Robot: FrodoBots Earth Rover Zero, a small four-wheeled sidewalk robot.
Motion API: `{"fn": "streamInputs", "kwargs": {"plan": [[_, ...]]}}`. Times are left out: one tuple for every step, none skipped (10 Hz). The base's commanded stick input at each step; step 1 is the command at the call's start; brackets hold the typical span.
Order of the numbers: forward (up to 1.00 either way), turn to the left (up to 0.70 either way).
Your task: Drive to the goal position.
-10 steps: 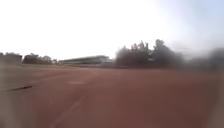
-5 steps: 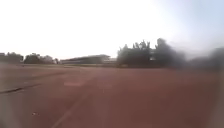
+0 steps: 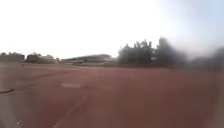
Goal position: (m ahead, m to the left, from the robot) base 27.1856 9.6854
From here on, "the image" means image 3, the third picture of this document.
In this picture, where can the group of dark trees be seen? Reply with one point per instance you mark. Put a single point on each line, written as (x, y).
(140, 55)

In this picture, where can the long low building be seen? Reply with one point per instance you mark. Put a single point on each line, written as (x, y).
(90, 59)

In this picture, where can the red running track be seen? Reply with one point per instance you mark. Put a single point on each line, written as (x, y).
(126, 100)

